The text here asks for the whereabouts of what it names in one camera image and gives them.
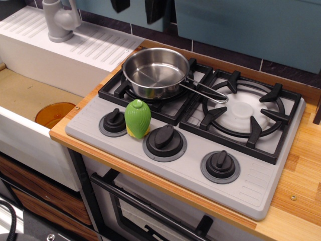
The black left stove knob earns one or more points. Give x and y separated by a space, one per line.
113 124

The grey toy faucet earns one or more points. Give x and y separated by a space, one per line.
60 22

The black middle stove knob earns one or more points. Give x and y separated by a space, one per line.
165 144

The grey toy stove top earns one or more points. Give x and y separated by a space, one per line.
250 194

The black stove knob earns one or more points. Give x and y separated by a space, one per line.
113 124
165 144
220 167

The black right stove knob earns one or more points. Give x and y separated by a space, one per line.
220 167

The black burner grate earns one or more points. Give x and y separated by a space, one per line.
169 110
259 120

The wooden drawer fronts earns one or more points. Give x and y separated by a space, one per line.
48 199

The green toy corncob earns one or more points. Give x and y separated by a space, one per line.
137 118

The black right burner grate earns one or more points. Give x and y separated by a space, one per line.
259 120

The white toy sink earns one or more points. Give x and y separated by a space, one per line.
36 72

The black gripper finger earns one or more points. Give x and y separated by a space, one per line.
154 9
120 5

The black left burner grate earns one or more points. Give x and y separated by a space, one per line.
169 110

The orange plastic drain disc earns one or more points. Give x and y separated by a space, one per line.
50 115

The stainless steel pan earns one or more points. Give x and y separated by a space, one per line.
161 73

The toy oven door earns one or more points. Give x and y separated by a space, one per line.
140 212

